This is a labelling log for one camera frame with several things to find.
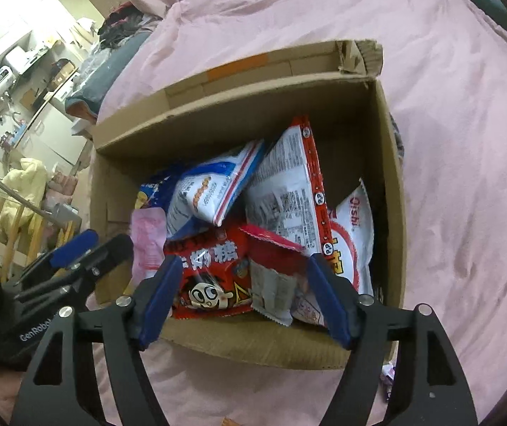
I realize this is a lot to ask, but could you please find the pink snack packet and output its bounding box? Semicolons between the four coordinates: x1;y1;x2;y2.
130;207;167;289

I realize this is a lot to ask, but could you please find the blue mini noodle snack bag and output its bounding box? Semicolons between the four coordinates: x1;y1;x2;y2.
135;165;187;213

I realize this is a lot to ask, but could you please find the brown triangle crisp packet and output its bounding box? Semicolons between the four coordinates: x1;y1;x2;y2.
239;223;326;328

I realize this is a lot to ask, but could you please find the red milk candy bag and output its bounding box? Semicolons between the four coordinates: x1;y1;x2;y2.
165;217;252;319

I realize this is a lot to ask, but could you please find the white blue snack bag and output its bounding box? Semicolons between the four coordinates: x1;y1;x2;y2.
166;140;265;240

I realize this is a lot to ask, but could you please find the white red Oishi snack bag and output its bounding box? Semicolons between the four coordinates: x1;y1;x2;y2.
329;180;374;295

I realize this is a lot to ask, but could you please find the white red-edged snack bag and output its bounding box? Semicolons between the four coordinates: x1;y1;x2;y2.
244;115;333;257

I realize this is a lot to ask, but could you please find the person's left hand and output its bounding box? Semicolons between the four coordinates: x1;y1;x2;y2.
0;370;25;423

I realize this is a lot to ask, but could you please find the yellow blanket on rack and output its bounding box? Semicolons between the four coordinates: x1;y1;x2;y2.
0;157;50;245

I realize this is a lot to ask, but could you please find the white kitchen cabinet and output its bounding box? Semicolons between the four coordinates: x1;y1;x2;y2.
15;104;87;174

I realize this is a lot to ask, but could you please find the grey blue folded bedding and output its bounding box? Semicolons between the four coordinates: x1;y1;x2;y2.
64;30;151;123

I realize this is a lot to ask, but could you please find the grey striped garment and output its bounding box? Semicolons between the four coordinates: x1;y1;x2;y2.
390;115;405;163

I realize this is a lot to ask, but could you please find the pile of dark clothes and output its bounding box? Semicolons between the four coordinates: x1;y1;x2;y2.
97;2;161;49

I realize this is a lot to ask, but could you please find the brown cardboard box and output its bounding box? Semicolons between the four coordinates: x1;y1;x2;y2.
88;39;408;371

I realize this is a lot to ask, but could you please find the pink bed duvet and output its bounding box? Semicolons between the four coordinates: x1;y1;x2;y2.
99;0;507;420

